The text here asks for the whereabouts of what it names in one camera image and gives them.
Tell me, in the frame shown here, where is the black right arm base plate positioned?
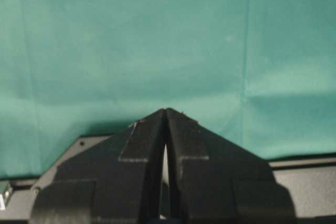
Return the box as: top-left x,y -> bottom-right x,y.
26,134 -> 111,196

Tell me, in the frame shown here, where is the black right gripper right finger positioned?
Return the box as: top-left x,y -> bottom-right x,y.
166,109 -> 297,223

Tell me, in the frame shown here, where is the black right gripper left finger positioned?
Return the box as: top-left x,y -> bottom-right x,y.
29,109 -> 166,223

